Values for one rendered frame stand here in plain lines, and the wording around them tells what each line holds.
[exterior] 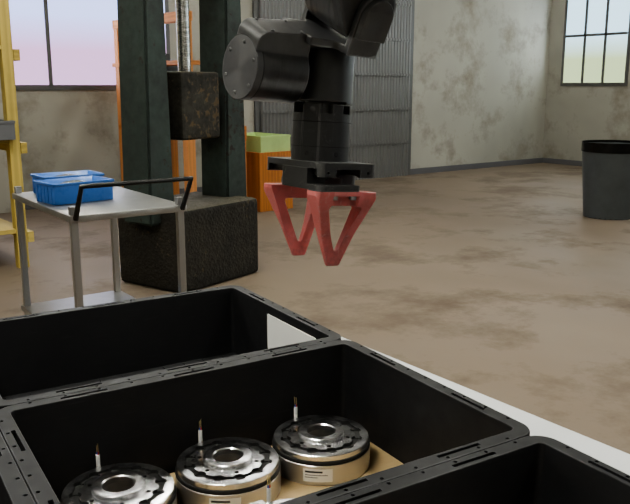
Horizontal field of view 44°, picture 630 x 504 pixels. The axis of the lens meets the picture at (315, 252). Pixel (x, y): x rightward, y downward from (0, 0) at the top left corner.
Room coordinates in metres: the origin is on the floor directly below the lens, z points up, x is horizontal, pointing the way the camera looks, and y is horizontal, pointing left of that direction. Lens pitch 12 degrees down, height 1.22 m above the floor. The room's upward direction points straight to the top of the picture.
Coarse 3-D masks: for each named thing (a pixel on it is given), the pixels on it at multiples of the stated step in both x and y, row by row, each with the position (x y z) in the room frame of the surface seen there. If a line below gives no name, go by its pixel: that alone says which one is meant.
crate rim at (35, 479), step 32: (288, 352) 0.83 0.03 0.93; (320, 352) 0.85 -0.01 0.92; (128, 384) 0.73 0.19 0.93; (160, 384) 0.75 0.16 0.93; (416, 384) 0.75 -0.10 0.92; (0, 416) 0.66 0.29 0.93; (480, 416) 0.67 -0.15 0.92; (480, 448) 0.59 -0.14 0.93; (32, 480) 0.54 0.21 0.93; (352, 480) 0.54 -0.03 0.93; (384, 480) 0.54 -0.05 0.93
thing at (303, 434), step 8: (304, 424) 0.78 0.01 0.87; (312, 424) 0.78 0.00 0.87; (320, 424) 0.78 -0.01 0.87; (328, 424) 0.78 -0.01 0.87; (336, 424) 0.78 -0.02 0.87; (304, 432) 0.76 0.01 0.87; (336, 432) 0.76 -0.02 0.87; (304, 440) 0.75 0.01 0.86; (312, 440) 0.74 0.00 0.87; (320, 440) 0.74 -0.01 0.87; (328, 440) 0.74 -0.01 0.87; (336, 440) 0.75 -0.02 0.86
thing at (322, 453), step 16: (304, 416) 0.81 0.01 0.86; (320, 416) 0.81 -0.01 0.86; (336, 416) 0.81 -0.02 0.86; (288, 432) 0.77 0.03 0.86; (352, 432) 0.77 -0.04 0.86; (288, 448) 0.73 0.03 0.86; (304, 448) 0.73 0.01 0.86; (320, 448) 0.73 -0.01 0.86; (336, 448) 0.73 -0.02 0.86; (352, 448) 0.73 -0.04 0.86
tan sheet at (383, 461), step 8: (376, 448) 0.80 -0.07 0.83; (376, 456) 0.78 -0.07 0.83; (384, 456) 0.78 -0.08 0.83; (392, 456) 0.78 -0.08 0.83; (376, 464) 0.76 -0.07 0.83; (384, 464) 0.76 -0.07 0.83; (392, 464) 0.76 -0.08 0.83; (400, 464) 0.76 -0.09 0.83; (368, 472) 0.74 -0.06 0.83; (376, 472) 0.74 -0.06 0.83; (288, 480) 0.72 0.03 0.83; (288, 488) 0.71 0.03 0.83; (296, 488) 0.71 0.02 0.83; (304, 488) 0.71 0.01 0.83; (312, 488) 0.71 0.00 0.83; (320, 488) 0.71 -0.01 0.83; (280, 496) 0.69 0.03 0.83; (288, 496) 0.69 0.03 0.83; (296, 496) 0.69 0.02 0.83
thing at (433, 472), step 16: (496, 448) 0.59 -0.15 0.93; (512, 448) 0.59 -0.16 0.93; (528, 448) 0.60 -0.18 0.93; (544, 448) 0.60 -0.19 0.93; (560, 448) 0.59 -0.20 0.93; (448, 464) 0.57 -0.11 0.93; (464, 464) 0.57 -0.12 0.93; (480, 464) 0.57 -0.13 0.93; (576, 464) 0.57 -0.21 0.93; (592, 464) 0.57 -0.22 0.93; (400, 480) 0.54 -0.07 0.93; (416, 480) 0.54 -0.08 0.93; (432, 480) 0.54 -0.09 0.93; (608, 480) 0.55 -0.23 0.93; (624, 480) 0.54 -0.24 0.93; (352, 496) 0.52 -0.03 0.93; (368, 496) 0.52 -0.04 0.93; (384, 496) 0.52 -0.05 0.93
